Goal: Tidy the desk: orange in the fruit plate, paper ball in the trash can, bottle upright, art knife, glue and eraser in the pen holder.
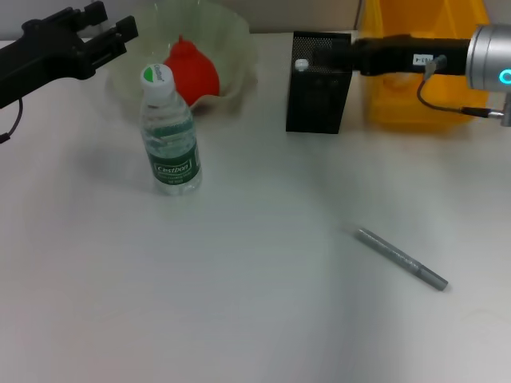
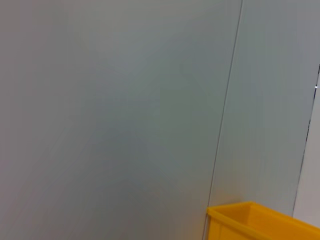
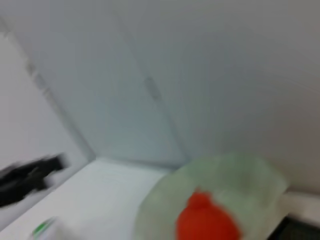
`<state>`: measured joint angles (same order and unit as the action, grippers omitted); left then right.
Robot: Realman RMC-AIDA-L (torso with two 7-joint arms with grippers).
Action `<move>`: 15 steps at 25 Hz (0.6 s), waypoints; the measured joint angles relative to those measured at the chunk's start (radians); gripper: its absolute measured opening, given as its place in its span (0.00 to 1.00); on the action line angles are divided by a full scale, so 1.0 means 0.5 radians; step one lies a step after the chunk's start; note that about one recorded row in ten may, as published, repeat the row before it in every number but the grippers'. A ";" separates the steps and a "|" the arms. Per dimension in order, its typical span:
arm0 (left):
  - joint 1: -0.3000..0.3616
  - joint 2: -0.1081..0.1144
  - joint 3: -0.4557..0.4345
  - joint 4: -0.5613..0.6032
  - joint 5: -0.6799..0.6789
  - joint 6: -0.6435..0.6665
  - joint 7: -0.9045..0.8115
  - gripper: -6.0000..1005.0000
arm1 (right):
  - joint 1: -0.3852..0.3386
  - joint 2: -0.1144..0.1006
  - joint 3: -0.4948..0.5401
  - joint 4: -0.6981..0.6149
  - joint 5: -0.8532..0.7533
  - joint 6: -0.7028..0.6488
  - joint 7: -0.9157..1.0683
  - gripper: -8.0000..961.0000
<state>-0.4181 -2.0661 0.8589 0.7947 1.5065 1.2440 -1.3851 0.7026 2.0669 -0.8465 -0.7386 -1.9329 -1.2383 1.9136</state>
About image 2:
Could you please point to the yellow plastic bin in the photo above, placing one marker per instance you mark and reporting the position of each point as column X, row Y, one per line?
column 250, row 225

